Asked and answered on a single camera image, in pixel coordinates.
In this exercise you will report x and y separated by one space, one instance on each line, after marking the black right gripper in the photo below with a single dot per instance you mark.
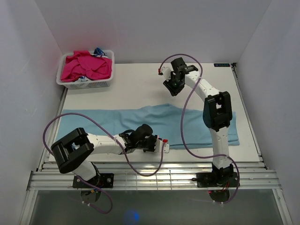
175 92

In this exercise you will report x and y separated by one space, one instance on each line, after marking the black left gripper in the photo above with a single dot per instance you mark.
153 139

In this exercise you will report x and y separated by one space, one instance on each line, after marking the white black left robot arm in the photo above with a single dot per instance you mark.
71 151

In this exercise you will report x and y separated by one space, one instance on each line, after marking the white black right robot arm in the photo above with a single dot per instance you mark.
217 115

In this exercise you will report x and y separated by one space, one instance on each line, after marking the dark table label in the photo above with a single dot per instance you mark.
221 65

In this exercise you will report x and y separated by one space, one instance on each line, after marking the white plastic laundry basket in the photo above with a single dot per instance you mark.
83 82

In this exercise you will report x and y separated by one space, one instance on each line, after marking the blue white patterned garment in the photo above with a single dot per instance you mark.
99 53

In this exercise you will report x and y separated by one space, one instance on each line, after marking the pink garment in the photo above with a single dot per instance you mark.
83 64

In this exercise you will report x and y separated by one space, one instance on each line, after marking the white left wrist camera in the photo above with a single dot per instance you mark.
162 145

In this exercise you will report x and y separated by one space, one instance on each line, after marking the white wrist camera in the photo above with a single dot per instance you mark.
162 145
166 72

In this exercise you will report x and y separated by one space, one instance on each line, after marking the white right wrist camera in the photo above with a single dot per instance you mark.
166 72

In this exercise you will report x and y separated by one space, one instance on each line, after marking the aluminium rail frame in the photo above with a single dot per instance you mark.
171 176

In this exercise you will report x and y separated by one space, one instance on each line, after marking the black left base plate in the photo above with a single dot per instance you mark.
103 180

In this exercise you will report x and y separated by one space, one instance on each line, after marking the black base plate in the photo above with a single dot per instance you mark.
103 180
209 179

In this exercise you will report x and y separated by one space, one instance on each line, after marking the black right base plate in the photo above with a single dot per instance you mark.
209 179

